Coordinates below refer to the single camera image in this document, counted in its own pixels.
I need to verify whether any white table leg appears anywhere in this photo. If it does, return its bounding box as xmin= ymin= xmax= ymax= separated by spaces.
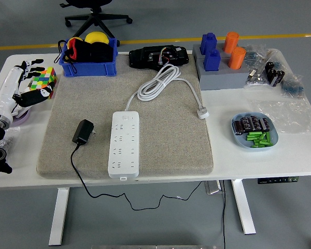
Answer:
xmin=48 ymin=188 xmax=70 ymax=246
xmin=231 ymin=178 xmax=257 ymax=236

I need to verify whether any white three-pin plug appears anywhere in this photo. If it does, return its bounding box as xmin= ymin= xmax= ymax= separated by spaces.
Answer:
xmin=196 ymin=104 xmax=210 ymax=120

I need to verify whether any black electronic device with wires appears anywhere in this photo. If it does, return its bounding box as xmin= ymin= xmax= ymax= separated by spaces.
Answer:
xmin=129 ymin=45 xmax=190 ymax=70

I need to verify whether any white power strip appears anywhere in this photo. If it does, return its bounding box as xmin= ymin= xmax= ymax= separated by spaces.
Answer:
xmin=107 ymin=110 xmax=140 ymax=181

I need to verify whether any blue plastic block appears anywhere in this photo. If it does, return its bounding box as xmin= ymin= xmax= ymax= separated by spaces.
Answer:
xmin=203 ymin=49 xmax=221 ymax=72
xmin=199 ymin=32 xmax=218 ymax=56

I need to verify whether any purple round disc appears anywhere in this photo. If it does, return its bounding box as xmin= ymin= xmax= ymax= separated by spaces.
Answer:
xmin=9 ymin=108 xmax=31 ymax=127

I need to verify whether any empty clear plastic bag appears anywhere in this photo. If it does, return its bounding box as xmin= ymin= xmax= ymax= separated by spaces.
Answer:
xmin=250 ymin=99 xmax=311 ymax=135

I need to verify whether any silver metal box under table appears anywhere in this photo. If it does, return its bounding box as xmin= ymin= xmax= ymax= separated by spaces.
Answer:
xmin=204 ymin=181 xmax=225 ymax=195

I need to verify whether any clear bag of blue resistors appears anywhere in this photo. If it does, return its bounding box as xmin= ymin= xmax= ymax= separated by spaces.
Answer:
xmin=245 ymin=44 xmax=269 ymax=67

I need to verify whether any large yellow ball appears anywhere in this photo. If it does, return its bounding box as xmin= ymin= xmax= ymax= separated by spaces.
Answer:
xmin=84 ymin=31 xmax=110 ymax=45

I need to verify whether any grey foam holder block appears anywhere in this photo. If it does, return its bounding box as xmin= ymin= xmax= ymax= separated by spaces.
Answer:
xmin=197 ymin=57 xmax=251 ymax=91
xmin=192 ymin=43 xmax=249 ymax=62

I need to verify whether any thin black adapter cord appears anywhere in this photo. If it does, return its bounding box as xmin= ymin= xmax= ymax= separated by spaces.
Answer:
xmin=70 ymin=144 xmax=205 ymax=211

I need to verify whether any black table control panel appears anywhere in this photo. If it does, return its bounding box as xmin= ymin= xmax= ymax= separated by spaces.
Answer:
xmin=258 ymin=176 xmax=300 ymax=185

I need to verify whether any black power adapter plug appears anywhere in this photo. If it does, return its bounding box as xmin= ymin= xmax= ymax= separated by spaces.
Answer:
xmin=72 ymin=119 xmax=96 ymax=146

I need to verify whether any black office chair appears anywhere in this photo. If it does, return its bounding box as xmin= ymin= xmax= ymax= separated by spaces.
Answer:
xmin=59 ymin=0 xmax=133 ymax=38

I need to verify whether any small yellow ball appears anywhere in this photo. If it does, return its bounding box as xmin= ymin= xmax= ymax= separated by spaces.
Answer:
xmin=68 ymin=37 xmax=84 ymax=47

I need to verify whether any white switch panel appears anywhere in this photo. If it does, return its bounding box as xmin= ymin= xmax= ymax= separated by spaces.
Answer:
xmin=14 ymin=107 xmax=29 ymax=119

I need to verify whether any white power strip cord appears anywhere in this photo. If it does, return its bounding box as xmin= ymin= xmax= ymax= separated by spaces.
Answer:
xmin=124 ymin=64 xmax=204 ymax=113

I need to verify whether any grey-brown mat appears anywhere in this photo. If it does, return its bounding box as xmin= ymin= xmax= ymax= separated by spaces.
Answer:
xmin=36 ymin=51 xmax=215 ymax=179

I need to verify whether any clear bag of metal nuts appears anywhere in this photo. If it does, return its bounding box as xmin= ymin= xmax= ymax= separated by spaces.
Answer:
xmin=0 ymin=126 xmax=21 ymax=150

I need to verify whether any black table power cable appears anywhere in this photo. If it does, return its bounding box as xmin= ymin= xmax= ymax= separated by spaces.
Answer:
xmin=221 ymin=180 xmax=227 ymax=249

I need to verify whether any clear bag of black capacitors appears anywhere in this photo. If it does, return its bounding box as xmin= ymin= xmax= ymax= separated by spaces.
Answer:
xmin=263 ymin=48 xmax=287 ymax=88

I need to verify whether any clear bag of small screws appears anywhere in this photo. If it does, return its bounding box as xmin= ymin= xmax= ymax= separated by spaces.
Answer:
xmin=245 ymin=64 xmax=272 ymax=89

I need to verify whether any orange cylinder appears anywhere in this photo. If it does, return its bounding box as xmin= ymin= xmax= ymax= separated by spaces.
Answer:
xmin=222 ymin=31 xmax=239 ymax=54
xmin=228 ymin=46 xmax=247 ymax=70

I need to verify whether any colourful cube puzzle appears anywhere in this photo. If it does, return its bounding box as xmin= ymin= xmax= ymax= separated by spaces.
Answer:
xmin=28 ymin=66 xmax=58 ymax=100

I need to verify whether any black drawstring cord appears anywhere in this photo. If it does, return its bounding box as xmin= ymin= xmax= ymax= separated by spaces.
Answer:
xmin=54 ymin=39 xmax=78 ymax=74

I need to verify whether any clear bag of blue parts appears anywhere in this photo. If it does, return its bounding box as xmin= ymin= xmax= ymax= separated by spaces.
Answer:
xmin=280 ymin=74 xmax=306 ymax=99

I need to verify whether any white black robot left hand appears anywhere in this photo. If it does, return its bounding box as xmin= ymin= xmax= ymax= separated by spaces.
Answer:
xmin=0 ymin=59 xmax=55 ymax=122

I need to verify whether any blue plastic bin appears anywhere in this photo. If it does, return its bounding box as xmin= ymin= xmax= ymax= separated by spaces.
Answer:
xmin=60 ymin=38 xmax=119 ymax=78

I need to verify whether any black capacitor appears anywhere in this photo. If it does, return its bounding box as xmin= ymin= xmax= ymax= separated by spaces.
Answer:
xmin=259 ymin=118 xmax=272 ymax=132
xmin=233 ymin=121 xmax=246 ymax=135
xmin=249 ymin=116 xmax=261 ymax=130
xmin=240 ymin=117 xmax=252 ymax=130

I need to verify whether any light blue plate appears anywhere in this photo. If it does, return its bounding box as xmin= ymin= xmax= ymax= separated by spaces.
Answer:
xmin=231 ymin=112 xmax=279 ymax=151

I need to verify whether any black pouch with red lining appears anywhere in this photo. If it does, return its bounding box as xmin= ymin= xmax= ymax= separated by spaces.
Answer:
xmin=63 ymin=38 xmax=114 ymax=63

